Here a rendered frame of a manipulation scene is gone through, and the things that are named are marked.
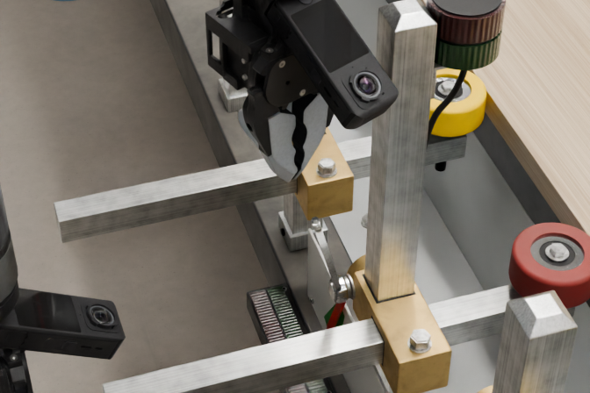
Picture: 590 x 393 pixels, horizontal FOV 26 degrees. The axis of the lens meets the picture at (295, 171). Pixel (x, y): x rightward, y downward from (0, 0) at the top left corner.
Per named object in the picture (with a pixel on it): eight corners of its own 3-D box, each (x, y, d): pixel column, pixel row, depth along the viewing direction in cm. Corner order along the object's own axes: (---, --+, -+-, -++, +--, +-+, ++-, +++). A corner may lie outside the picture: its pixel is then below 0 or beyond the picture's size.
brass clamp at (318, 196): (302, 223, 131) (302, 187, 128) (263, 142, 141) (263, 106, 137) (358, 210, 132) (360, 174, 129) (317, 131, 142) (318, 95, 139)
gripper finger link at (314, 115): (285, 136, 113) (284, 52, 107) (327, 171, 109) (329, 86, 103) (257, 150, 111) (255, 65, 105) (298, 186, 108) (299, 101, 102)
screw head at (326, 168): (320, 180, 128) (320, 171, 128) (313, 167, 130) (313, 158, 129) (339, 175, 129) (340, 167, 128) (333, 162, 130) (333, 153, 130)
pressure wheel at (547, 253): (521, 375, 118) (536, 289, 110) (485, 312, 124) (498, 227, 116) (599, 353, 120) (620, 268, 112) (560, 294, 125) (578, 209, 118)
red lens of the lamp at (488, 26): (442, 49, 96) (445, 25, 95) (413, 6, 100) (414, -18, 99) (515, 35, 97) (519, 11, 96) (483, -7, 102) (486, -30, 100)
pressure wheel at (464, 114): (463, 201, 136) (473, 117, 128) (392, 180, 138) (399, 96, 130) (486, 155, 141) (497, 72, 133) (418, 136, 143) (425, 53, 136)
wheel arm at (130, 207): (63, 251, 128) (58, 219, 125) (57, 228, 130) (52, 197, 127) (464, 163, 138) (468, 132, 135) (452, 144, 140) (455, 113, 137)
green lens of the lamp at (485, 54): (440, 76, 98) (442, 53, 96) (411, 32, 102) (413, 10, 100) (512, 61, 99) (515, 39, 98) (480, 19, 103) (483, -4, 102)
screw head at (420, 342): (413, 355, 110) (413, 346, 109) (404, 338, 112) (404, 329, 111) (435, 350, 110) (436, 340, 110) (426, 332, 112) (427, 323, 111)
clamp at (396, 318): (395, 400, 113) (399, 363, 109) (344, 293, 122) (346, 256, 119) (454, 385, 114) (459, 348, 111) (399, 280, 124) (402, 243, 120)
